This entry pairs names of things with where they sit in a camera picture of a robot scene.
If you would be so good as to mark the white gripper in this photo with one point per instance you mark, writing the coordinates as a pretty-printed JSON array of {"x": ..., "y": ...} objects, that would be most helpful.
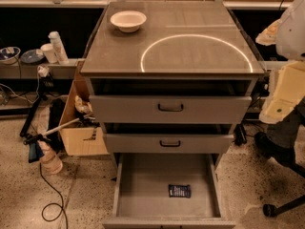
[{"x": 292, "y": 32}]

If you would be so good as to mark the dark blue rxbar chocolate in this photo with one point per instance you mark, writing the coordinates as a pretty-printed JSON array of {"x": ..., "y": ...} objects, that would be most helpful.
[{"x": 179, "y": 191}]

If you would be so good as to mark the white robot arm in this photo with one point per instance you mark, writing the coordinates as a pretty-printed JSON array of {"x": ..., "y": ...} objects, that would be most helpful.
[{"x": 290, "y": 39}]

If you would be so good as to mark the grey drawer cabinet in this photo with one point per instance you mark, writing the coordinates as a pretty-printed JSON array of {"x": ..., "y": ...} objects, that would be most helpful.
[{"x": 183, "y": 49}]

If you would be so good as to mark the grey open bottom drawer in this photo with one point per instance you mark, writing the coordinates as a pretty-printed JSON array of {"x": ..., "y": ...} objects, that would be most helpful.
[{"x": 141, "y": 195}]

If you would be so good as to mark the grey middle drawer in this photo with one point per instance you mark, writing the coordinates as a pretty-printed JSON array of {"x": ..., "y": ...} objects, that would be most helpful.
[{"x": 168, "y": 144}]

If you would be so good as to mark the grey top drawer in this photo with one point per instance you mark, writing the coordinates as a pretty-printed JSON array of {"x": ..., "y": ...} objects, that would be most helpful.
[{"x": 169, "y": 109}]

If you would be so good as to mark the person leg in jeans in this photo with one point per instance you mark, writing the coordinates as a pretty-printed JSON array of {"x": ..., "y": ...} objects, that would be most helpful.
[{"x": 284, "y": 133}]

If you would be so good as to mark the black office chair base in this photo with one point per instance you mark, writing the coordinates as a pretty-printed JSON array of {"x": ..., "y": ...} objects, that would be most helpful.
[{"x": 272, "y": 211}]

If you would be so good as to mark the white paper bowl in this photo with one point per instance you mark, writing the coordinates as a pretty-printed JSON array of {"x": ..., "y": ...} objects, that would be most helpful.
[{"x": 128, "y": 20}]

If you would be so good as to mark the crumpled paper bag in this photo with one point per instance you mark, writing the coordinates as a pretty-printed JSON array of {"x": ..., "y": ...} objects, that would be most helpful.
[{"x": 82, "y": 106}]

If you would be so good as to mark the cardboard box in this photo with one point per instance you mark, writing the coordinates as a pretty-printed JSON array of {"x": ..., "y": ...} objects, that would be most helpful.
[{"x": 80, "y": 137}]

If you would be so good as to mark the white spray bottle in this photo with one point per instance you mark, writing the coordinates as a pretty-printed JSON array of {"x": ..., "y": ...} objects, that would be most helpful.
[{"x": 58, "y": 47}]

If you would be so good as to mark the white paper cup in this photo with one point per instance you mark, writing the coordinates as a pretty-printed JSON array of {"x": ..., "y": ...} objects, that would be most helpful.
[{"x": 49, "y": 53}]

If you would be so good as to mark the white power adapter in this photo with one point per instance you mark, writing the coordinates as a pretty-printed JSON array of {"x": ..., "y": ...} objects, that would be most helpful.
[{"x": 43, "y": 71}]

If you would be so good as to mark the grabber stick tool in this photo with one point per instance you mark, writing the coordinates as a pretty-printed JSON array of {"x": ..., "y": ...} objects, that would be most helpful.
[{"x": 33, "y": 139}]

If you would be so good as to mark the blue plate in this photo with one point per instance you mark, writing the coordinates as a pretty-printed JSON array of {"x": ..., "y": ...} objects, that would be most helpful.
[{"x": 32, "y": 57}]

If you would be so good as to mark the blue patterned bowl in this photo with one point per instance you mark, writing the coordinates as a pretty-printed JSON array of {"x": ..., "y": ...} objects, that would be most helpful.
[{"x": 9, "y": 55}]

